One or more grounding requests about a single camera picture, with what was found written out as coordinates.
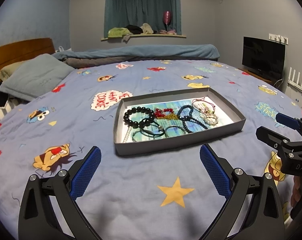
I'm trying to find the wooden headboard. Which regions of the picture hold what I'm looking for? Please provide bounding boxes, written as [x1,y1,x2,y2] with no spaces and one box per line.
[0,38,55,70]

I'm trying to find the white router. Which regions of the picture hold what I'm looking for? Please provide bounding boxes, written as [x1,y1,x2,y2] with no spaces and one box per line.
[287,67,302,91]

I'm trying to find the beige cloth on sill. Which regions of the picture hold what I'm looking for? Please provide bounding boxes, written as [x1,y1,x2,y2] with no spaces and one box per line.
[140,23,154,35]

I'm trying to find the pearl strand with gold chain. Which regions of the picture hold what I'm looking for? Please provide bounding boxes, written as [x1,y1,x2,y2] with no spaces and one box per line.
[123,127,131,143]

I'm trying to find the grey cardboard tray box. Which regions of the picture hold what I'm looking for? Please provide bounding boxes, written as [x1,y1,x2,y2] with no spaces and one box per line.
[113,88,246,157]

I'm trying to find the silver hoop ring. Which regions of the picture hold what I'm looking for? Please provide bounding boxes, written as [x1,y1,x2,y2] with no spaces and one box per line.
[131,128,167,143]
[164,125,186,138]

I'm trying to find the teal folded blanket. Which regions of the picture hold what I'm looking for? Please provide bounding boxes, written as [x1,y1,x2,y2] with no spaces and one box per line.
[53,44,220,69]

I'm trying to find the wooden window sill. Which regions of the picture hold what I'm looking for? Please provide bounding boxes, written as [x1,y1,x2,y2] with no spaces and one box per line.
[100,34,187,42]

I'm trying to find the red bead bracelet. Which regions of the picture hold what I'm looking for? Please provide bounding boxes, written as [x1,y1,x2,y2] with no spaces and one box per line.
[154,107,174,119]

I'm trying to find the black cloth on sill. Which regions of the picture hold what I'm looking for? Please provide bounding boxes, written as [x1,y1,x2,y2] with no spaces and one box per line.
[125,24,143,35]

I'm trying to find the dark red bead necklace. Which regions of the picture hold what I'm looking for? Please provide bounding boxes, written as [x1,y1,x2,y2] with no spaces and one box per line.
[182,114,209,134]

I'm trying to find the black television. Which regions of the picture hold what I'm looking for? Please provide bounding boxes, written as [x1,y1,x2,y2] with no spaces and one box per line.
[242,36,286,80]

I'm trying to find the green cloth on sill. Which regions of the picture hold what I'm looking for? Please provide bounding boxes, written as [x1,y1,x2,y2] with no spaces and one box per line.
[107,28,133,42]

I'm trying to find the grey-blue pillow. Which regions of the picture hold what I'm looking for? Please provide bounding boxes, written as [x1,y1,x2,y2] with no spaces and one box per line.
[0,54,74,102]

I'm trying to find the black hair tie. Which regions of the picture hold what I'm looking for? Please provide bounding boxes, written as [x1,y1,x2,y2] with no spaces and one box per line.
[140,121,167,138]

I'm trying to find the blue cartoon bed sheet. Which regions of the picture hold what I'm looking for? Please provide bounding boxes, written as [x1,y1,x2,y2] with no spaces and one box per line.
[0,60,302,239]

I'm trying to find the person's right hand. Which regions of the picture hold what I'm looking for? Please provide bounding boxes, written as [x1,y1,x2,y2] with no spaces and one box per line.
[291,176,302,207]

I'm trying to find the teal curtain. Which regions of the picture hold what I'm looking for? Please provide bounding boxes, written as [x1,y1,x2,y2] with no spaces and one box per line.
[104,0,182,37]

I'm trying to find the white wall hooks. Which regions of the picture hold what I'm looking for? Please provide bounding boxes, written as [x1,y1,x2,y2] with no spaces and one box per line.
[268,34,288,45]

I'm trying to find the white pearl bracelet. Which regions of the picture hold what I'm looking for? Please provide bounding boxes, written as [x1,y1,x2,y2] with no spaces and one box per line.
[202,112,219,126]

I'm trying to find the large black bead bracelet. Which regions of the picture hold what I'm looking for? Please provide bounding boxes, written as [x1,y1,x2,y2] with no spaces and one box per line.
[123,106,155,130]

